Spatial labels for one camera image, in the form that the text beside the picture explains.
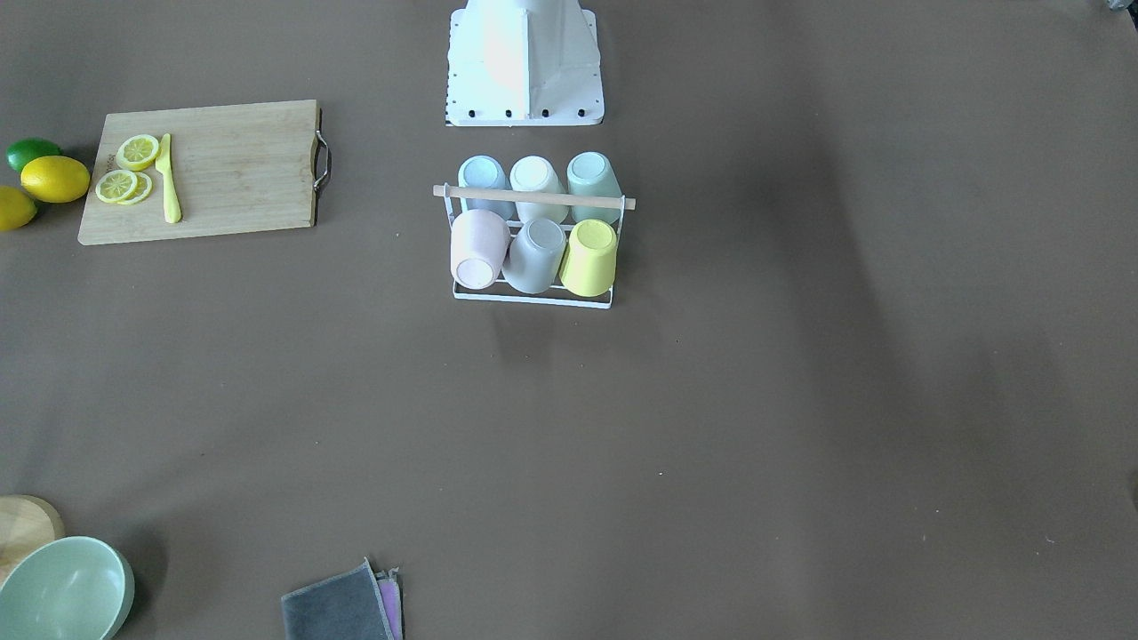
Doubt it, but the pink plastic cup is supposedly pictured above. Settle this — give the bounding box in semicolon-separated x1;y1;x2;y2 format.
450;208;509;289

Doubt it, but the green plastic cup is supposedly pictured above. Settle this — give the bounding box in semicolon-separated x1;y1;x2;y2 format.
566;151;622;224

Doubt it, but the yellow plastic cup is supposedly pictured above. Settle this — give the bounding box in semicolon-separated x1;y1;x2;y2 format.
558;220;618;297

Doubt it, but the grey plastic cup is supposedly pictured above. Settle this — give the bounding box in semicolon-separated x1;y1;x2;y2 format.
501;219;566;294

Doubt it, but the white plastic cup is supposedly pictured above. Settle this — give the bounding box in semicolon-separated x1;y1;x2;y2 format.
509;156;569;224

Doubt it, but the blue plastic cup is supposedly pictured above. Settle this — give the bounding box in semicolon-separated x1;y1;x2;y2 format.
457;155;517;221

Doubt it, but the purple cloth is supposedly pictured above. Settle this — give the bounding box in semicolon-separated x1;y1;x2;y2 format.
376;567;404;640

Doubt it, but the bamboo cutting board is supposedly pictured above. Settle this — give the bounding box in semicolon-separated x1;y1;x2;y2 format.
79;99;331;246

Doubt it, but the grey folded cloth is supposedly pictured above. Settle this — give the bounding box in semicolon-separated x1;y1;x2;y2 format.
281;560;391;639

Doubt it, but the yellow plastic knife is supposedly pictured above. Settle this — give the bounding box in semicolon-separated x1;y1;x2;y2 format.
155;133;182;224

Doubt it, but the lemon slice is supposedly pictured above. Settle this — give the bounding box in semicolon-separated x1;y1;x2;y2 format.
93;169;140;204
114;134;160;172

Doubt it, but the whole lemon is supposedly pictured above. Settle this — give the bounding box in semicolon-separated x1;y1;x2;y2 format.
20;155;91;204
0;184;38;232

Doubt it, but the green bowl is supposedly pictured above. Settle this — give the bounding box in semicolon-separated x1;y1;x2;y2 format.
1;536;135;639

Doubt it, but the green lime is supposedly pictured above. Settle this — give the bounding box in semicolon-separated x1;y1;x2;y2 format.
5;137;61;172

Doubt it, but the white wire cup rack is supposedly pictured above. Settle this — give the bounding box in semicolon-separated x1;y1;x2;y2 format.
432;183;637;309

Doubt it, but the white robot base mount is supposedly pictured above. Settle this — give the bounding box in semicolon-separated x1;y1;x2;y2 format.
445;1;605;128

